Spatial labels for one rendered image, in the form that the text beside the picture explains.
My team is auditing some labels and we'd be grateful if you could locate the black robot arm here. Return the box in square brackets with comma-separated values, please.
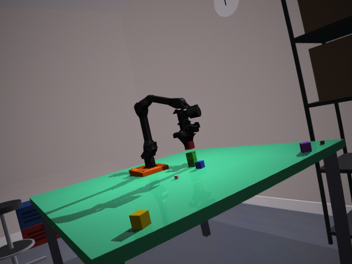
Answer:
[134, 95, 201, 169]

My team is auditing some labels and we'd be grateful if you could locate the yellow cube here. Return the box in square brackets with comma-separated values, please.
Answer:
[129, 210, 151, 229]

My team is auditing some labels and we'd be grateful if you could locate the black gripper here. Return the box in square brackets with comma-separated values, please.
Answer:
[173, 119, 196, 149]

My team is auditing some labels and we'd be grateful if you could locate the blue cube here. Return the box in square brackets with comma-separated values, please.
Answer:
[195, 160, 205, 169]

